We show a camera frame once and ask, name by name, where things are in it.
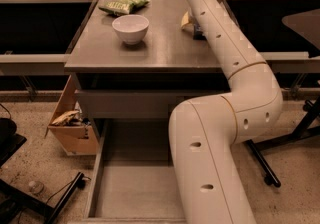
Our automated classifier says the dark blue rxbar wrapper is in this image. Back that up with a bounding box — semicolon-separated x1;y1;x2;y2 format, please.
193;24;206;40

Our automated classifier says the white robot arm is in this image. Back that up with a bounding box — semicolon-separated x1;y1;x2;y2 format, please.
169;0;283;224

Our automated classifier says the grey drawer cabinet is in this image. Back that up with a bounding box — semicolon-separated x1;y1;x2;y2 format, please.
65;0;229;136

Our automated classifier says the closed grey middle drawer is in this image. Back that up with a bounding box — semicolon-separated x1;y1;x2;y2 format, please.
75;89;232;119

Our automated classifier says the open grey bottom drawer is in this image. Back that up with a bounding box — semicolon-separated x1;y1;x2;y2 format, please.
69;119;186;224

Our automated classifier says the white ceramic bowl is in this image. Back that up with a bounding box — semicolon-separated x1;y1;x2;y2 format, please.
112;14;149;45

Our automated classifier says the green snack bag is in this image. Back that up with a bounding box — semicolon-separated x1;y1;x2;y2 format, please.
99;0;149;16

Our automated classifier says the wooden crate on floor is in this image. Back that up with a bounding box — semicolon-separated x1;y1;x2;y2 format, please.
48;77;98;155

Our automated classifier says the black stand leg right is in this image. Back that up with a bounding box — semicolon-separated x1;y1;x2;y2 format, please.
244;97;320;188

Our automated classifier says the black stand leg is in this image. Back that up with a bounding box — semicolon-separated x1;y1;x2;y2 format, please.
0;133;86;224
244;97;320;188

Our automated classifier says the clear plastic bottle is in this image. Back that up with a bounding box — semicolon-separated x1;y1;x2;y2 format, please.
28;181;44;195

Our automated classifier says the black stand leg left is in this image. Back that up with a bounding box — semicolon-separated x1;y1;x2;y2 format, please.
0;133;86;224

